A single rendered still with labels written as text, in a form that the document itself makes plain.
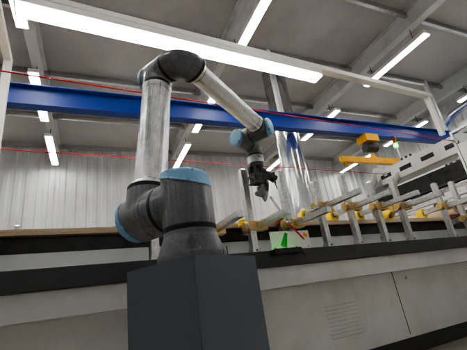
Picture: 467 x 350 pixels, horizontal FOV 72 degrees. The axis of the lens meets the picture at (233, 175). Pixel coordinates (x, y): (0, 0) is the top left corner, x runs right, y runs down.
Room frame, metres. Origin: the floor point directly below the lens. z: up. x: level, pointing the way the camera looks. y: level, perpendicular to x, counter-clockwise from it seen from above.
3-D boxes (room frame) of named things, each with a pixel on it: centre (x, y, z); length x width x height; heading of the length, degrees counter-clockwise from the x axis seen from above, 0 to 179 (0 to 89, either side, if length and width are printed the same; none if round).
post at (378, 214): (2.16, -0.93, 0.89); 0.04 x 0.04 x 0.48; 29
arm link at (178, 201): (0.91, 0.15, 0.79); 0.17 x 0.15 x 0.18; 56
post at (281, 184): (1.79, -0.27, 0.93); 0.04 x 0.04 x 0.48; 29
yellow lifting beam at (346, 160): (5.93, -2.80, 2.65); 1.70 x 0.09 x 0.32; 115
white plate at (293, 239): (1.76, -0.26, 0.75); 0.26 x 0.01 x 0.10; 119
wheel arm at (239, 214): (1.51, 0.10, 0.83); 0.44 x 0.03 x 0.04; 29
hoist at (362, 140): (5.93, -2.80, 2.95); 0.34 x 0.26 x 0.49; 115
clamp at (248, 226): (1.69, -0.07, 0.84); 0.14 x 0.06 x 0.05; 119
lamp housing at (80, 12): (1.96, 0.12, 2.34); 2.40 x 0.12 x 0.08; 119
